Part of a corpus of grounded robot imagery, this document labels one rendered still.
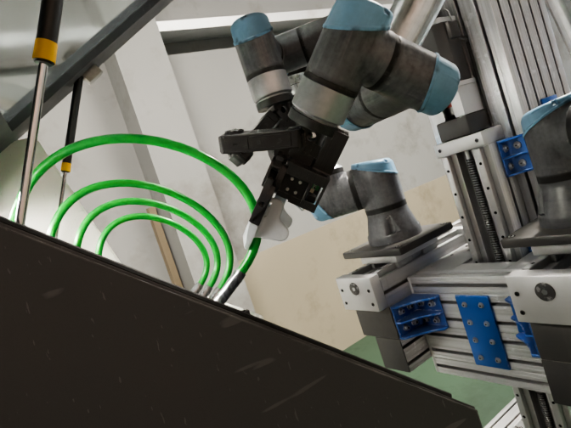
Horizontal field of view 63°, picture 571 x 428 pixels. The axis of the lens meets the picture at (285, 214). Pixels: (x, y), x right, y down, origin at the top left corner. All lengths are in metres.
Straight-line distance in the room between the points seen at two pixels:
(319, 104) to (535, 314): 0.56
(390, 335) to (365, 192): 0.38
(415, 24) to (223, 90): 2.56
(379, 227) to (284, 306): 2.03
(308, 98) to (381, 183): 0.70
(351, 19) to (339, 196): 0.75
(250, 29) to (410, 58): 0.35
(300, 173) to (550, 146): 0.52
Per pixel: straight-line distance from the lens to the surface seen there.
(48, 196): 1.15
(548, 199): 1.01
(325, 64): 0.60
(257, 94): 0.87
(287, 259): 3.26
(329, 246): 3.48
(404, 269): 1.27
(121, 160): 2.92
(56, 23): 0.51
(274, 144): 0.62
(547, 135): 0.98
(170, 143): 0.70
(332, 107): 0.60
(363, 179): 1.28
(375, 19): 0.60
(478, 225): 1.25
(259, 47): 0.88
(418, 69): 0.63
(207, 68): 3.30
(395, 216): 1.28
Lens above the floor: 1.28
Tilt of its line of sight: 3 degrees down
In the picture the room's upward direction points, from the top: 18 degrees counter-clockwise
